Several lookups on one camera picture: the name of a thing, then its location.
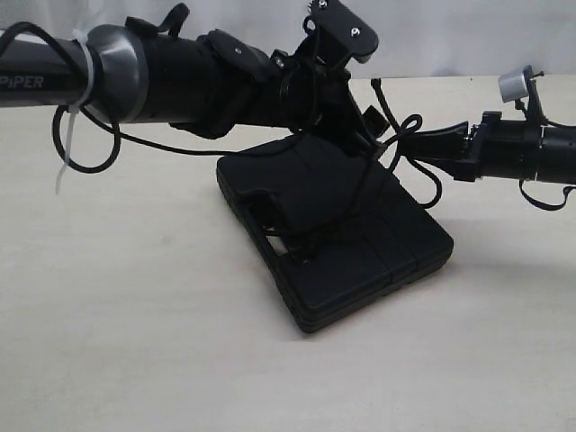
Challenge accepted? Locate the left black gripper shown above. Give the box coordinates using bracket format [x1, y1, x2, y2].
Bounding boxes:
[272, 16, 377, 158]

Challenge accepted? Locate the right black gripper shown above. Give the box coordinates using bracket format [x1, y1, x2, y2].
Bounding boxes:
[400, 112, 540, 182]

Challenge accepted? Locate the black cord with knot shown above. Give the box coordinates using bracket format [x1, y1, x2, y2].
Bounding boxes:
[265, 76, 445, 262]

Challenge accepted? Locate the black plastic carrying case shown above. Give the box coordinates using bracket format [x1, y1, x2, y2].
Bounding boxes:
[216, 136, 454, 333]

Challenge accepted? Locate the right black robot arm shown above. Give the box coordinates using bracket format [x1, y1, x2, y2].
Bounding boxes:
[400, 111, 575, 185]

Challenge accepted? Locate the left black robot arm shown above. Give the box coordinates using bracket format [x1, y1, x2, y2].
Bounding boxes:
[1, 1, 389, 154]

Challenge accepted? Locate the white backdrop curtain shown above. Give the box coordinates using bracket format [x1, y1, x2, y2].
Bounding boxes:
[1, 0, 575, 77]

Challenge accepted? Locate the white zip tie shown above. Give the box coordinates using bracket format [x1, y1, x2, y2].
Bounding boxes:
[55, 28, 95, 195]

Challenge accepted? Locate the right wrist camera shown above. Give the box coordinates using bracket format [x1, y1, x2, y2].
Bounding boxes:
[498, 65, 547, 125]

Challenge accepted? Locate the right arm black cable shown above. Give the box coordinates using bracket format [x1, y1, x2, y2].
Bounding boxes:
[517, 177, 576, 212]

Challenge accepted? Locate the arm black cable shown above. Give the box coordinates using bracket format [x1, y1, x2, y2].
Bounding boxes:
[0, 20, 325, 175]
[517, 177, 576, 212]

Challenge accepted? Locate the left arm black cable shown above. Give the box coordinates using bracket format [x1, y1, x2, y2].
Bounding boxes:
[0, 20, 325, 175]

